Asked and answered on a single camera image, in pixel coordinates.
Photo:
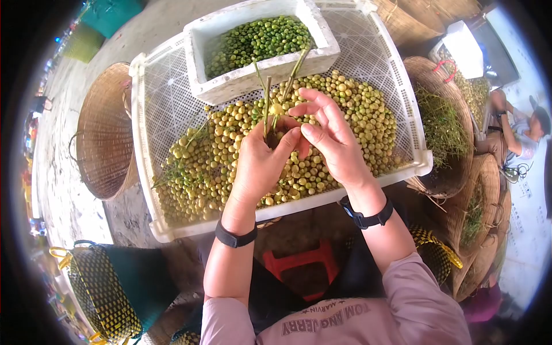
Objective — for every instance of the person's left hand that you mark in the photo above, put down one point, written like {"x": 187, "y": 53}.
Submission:
{"x": 254, "y": 168}

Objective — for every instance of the person's right hand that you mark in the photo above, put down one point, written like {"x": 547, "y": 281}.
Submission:
{"x": 340, "y": 146}

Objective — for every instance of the person's left fingers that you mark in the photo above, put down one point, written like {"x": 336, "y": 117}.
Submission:
{"x": 276, "y": 123}

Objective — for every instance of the person's right index finger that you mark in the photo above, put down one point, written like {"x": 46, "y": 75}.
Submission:
{"x": 304, "y": 109}

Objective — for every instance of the person's right middle finger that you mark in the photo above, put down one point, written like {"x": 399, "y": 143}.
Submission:
{"x": 317, "y": 96}

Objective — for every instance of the person's right thumb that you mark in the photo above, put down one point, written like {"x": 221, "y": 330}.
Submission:
{"x": 312, "y": 133}

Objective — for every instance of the person's left thumb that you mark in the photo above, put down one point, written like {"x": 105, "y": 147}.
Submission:
{"x": 288, "y": 143}

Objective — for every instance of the bunch of green fruit stems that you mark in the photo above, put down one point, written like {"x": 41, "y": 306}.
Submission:
{"x": 267, "y": 99}

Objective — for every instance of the pile of yellow-green round fruits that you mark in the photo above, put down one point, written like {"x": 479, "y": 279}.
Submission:
{"x": 362, "y": 125}

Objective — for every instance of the pile of small green fruits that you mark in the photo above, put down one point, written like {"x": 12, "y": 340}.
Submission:
{"x": 258, "y": 41}

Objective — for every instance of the black wrist band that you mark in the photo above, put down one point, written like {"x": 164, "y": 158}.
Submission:
{"x": 366, "y": 219}
{"x": 235, "y": 238}

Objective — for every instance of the green leafy twig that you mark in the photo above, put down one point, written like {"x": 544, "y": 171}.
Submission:
{"x": 183, "y": 172}

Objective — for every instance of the white perforated plastic crate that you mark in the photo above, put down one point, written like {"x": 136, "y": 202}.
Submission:
{"x": 168, "y": 99}

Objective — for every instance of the red plastic stool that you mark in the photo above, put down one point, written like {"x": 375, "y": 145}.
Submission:
{"x": 297, "y": 261}

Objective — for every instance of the pile of stripped green stems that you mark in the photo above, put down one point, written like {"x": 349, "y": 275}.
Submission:
{"x": 442, "y": 125}

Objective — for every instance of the woven basket with stems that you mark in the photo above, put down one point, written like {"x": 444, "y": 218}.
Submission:
{"x": 453, "y": 181}

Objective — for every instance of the small white foam box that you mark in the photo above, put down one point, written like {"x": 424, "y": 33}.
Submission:
{"x": 465, "y": 49}

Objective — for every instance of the empty woven bamboo basket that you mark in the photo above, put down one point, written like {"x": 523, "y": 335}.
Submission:
{"x": 105, "y": 138}

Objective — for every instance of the small black yellow woven bag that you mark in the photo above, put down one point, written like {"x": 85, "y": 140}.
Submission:
{"x": 433, "y": 254}

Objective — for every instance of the shallow woven bamboo basket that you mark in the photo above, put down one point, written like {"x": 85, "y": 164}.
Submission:
{"x": 487, "y": 181}

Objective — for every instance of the person's body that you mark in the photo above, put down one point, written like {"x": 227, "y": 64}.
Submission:
{"x": 345, "y": 321}

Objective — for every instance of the teal plastic basket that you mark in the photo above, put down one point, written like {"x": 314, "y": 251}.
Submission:
{"x": 110, "y": 15}

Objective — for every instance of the green plastic basket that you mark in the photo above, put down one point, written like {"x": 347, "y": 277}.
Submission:
{"x": 84, "y": 43}

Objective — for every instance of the large black yellow woven bag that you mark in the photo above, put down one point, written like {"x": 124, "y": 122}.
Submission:
{"x": 103, "y": 293}

